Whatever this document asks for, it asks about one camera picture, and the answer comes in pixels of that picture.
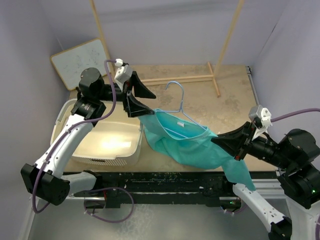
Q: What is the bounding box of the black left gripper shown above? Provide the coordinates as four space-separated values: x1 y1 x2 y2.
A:
96 70 156 117

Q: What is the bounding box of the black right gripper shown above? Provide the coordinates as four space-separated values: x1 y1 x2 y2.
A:
211 118 294 168

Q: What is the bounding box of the teal t shirt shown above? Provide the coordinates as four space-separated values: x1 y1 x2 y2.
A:
138 108 256 191

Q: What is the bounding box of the light blue wire hanger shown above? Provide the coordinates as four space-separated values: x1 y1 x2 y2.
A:
159 80 206 130

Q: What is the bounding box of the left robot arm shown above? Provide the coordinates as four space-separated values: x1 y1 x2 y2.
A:
20 64 156 213

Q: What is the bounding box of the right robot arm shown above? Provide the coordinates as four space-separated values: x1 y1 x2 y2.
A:
211 122 320 240

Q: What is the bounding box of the white perforated laundry basket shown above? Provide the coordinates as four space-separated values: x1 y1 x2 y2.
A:
50 98 144 167

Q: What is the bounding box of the wooden clothes rack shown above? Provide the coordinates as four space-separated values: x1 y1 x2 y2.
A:
89 0 246 98

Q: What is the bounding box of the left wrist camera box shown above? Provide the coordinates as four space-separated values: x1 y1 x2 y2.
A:
114 64 133 85

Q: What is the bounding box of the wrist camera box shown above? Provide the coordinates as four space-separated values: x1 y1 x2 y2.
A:
248 105 272 140
114 64 133 85

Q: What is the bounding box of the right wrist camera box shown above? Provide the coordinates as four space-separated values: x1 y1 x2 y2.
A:
248 105 272 140

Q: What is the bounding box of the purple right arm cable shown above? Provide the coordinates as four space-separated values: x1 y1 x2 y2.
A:
270 107 320 123

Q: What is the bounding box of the small whiteboard yellow frame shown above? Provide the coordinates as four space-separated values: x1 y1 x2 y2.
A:
50 38 107 91

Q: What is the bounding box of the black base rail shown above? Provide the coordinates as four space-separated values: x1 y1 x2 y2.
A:
68 171 244 211

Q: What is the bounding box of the purple floor cable loop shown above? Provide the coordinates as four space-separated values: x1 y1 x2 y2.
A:
83 187 135 224

